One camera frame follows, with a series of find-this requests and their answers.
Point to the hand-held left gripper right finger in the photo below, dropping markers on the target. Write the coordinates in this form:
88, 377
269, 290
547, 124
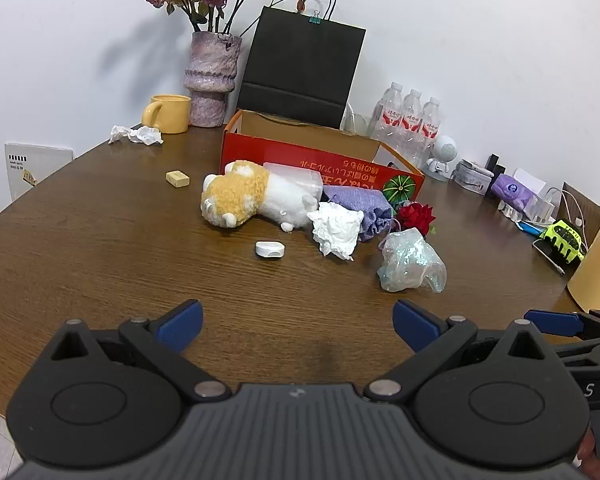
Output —
415, 325

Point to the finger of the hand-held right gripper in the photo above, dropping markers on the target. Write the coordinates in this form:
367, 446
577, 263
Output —
595, 352
555, 322

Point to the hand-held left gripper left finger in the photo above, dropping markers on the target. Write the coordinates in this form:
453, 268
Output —
182, 322

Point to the iridescent plastic bag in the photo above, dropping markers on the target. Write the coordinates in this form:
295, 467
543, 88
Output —
410, 260

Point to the red fabric rose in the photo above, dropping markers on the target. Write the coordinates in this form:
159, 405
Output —
415, 216

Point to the white tissue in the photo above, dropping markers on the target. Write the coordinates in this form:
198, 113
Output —
145, 135
335, 230

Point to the purple knit pouch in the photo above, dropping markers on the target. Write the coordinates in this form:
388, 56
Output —
355, 202

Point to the orange white plush toy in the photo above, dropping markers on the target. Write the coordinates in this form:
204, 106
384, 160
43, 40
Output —
240, 195

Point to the red cardboard box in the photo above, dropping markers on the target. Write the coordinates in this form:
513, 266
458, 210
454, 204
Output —
290, 152

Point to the clear plastic container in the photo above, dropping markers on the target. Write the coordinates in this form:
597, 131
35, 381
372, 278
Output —
360, 121

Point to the person's right hand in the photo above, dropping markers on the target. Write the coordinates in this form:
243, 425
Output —
592, 452

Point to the black smartphone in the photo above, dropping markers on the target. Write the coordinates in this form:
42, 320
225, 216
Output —
547, 255

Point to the yellow black glove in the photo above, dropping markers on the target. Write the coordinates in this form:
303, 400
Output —
562, 237

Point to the blue pen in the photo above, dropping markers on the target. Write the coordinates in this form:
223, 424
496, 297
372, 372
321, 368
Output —
530, 229

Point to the white earbud case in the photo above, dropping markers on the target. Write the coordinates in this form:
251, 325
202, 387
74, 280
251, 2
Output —
269, 249

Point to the white charger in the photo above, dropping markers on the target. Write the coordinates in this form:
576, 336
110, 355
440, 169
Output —
535, 210

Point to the brown wooden stand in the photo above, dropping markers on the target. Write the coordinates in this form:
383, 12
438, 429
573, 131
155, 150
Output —
587, 205

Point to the purple tissue pack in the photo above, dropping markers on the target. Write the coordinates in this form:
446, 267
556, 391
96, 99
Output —
512, 190

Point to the beige eraser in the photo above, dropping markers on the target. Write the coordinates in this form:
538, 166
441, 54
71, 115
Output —
177, 179

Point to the white paper packet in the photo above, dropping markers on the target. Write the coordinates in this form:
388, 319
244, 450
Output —
530, 180

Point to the grey small box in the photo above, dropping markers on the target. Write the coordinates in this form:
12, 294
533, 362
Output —
472, 175

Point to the black small box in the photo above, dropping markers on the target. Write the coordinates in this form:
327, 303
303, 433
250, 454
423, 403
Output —
495, 162

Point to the clear plastic cup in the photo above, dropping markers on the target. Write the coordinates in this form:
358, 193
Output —
300, 177

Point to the water bottle red label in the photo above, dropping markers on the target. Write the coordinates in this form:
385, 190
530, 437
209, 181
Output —
431, 122
390, 110
412, 120

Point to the yellow mug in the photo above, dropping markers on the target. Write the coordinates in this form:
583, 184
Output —
172, 115

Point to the white booklet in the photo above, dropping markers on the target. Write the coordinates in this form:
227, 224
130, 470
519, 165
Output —
40, 170

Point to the purple ceramic vase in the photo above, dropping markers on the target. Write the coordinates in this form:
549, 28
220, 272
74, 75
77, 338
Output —
210, 85

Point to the black paper bag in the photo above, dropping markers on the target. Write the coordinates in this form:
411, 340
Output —
300, 60

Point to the green binder clip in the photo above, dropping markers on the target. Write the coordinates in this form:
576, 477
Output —
315, 19

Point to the white round camera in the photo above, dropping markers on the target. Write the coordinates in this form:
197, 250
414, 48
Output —
445, 150

